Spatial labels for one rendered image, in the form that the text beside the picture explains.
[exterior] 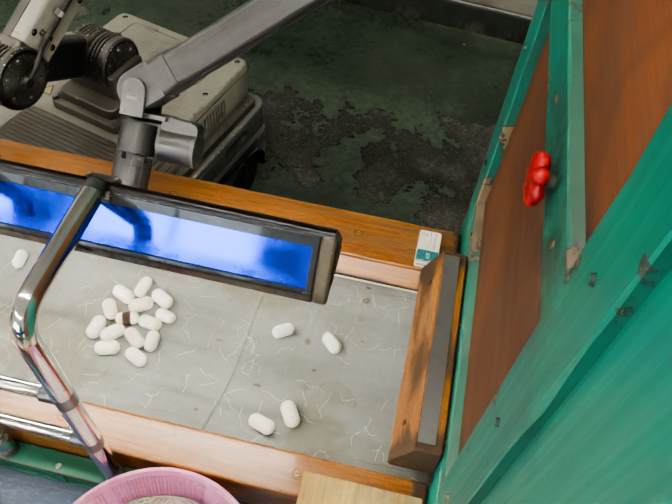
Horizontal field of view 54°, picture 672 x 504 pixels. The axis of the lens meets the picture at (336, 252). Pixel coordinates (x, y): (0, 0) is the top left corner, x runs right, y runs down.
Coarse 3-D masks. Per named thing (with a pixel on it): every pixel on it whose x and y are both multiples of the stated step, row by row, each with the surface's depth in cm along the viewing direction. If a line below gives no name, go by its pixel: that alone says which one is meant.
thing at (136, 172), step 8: (120, 152) 100; (120, 160) 100; (128, 160) 100; (136, 160) 100; (144, 160) 102; (152, 160) 103; (112, 168) 101; (120, 168) 100; (128, 168) 100; (136, 168) 100; (144, 168) 101; (120, 176) 100; (128, 176) 100; (136, 176) 100; (144, 176) 101; (128, 184) 100; (136, 184) 100; (144, 184) 102
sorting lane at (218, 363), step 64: (0, 256) 103; (0, 320) 96; (64, 320) 97; (192, 320) 98; (256, 320) 99; (320, 320) 99; (384, 320) 100; (128, 384) 91; (192, 384) 92; (256, 384) 92; (320, 384) 93; (384, 384) 94; (320, 448) 87; (384, 448) 88
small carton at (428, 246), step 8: (424, 232) 105; (432, 232) 105; (424, 240) 104; (432, 240) 104; (440, 240) 104; (416, 248) 105; (424, 248) 103; (432, 248) 103; (416, 256) 102; (424, 256) 102; (432, 256) 102; (416, 264) 103; (424, 264) 102
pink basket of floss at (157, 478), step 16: (112, 480) 80; (128, 480) 81; (144, 480) 82; (160, 480) 83; (176, 480) 83; (192, 480) 82; (208, 480) 81; (96, 496) 80; (112, 496) 82; (128, 496) 83; (144, 496) 84; (192, 496) 84; (208, 496) 83; (224, 496) 81
